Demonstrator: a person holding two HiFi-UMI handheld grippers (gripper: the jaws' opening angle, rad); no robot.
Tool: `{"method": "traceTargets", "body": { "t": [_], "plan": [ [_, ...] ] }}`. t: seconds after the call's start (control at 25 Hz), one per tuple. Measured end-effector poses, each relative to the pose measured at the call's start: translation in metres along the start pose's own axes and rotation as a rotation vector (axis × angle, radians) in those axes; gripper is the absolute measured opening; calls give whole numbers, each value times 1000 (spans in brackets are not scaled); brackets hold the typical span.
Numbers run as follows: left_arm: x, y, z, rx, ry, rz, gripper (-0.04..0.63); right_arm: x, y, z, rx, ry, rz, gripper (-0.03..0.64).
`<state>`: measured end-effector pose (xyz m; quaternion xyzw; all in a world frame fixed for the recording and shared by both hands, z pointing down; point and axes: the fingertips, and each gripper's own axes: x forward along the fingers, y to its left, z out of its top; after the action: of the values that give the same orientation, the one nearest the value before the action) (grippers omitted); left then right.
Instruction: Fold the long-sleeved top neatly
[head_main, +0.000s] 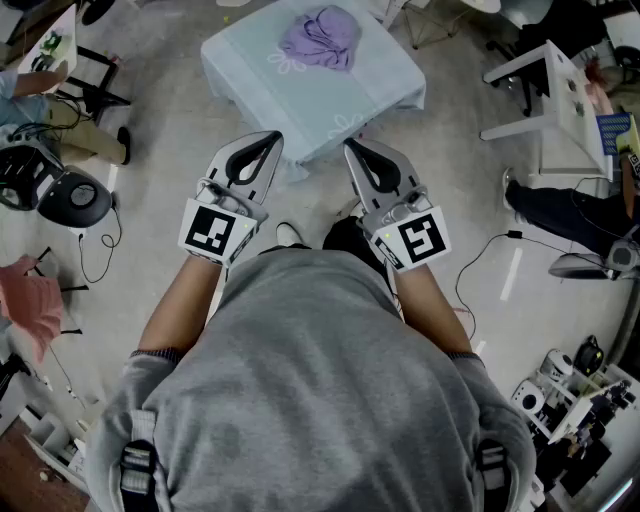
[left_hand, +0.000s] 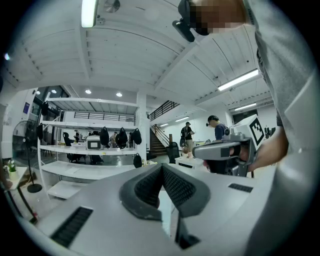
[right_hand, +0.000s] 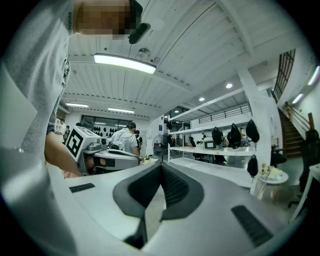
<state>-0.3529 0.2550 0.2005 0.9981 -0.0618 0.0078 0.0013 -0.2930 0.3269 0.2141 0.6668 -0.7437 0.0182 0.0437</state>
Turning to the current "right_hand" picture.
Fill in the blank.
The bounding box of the person's left forearm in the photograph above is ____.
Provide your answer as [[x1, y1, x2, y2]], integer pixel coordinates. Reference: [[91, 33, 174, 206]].
[[44, 131, 85, 179]]

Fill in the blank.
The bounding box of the round white side table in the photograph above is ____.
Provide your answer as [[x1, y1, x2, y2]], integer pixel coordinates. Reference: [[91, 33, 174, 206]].
[[254, 169, 290, 201]]

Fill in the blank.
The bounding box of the staircase with wooden rail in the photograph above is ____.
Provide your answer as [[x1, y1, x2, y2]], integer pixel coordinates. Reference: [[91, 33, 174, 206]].
[[277, 101, 316, 160]]

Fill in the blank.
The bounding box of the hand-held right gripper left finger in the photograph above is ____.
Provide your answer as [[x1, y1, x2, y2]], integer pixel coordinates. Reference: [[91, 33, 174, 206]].
[[47, 161, 167, 256]]

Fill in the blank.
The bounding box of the colourful pastel cloth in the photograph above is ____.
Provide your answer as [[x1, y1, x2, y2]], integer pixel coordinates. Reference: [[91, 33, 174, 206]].
[[266, 167, 284, 181]]

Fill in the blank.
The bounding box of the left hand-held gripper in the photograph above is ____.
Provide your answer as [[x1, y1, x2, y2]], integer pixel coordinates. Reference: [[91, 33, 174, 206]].
[[65, 124, 141, 176]]

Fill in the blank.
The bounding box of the black head-worn camera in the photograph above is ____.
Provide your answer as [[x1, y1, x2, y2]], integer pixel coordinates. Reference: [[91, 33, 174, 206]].
[[127, 0, 152, 45]]

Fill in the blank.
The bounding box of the white metal shelving rack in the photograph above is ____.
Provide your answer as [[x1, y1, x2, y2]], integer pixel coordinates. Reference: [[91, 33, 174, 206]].
[[166, 87, 275, 196]]

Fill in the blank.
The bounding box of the person's left hand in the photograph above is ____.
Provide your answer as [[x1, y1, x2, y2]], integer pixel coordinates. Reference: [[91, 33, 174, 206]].
[[84, 156, 107, 176]]

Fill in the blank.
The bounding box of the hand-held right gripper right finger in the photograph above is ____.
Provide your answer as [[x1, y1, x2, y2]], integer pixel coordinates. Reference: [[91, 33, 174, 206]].
[[139, 161, 307, 256]]

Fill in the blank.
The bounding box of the person's head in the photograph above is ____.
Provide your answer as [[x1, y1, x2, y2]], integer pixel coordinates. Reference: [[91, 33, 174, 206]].
[[73, 0, 141, 41]]

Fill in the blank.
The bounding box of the black mezzanine railing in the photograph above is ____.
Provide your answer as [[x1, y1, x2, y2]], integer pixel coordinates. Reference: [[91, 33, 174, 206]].
[[271, 48, 297, 104]]

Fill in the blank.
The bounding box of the white box appliance with window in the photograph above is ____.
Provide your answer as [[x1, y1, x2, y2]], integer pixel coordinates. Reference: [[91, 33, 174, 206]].
[[202, 139, 225, 151]]

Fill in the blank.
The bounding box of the black standing fan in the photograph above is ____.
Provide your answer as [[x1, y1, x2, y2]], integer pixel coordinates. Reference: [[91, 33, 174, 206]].
[[152, 134, 169, 163]]

